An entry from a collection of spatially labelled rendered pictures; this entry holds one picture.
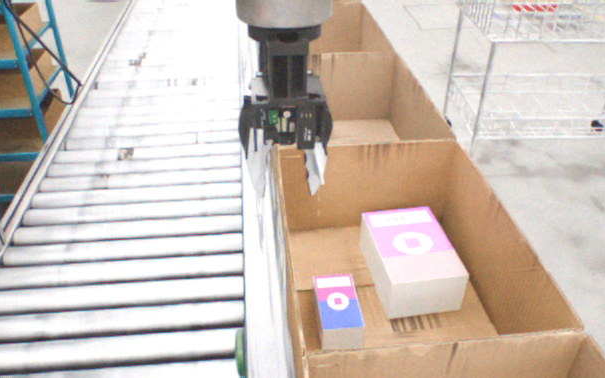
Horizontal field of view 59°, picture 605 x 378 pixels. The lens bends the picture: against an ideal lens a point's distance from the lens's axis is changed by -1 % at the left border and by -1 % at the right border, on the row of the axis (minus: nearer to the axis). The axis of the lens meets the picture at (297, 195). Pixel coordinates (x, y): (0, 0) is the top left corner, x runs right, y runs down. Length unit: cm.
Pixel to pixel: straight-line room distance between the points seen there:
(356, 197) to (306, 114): 40
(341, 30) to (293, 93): 109
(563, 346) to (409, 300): 23
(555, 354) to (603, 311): 165
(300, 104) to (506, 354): 33
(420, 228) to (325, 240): 16
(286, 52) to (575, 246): 215
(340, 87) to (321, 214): 41
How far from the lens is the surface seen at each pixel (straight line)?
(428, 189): 93
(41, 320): 106
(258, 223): 94
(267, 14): 49
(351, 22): 160
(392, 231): 83
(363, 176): 88
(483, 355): 59
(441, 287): 78
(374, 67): 123
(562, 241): 254
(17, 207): 139
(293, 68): 52
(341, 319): 72
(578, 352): 64
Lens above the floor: 147
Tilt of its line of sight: 35 degrees down
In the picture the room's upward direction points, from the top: straight up
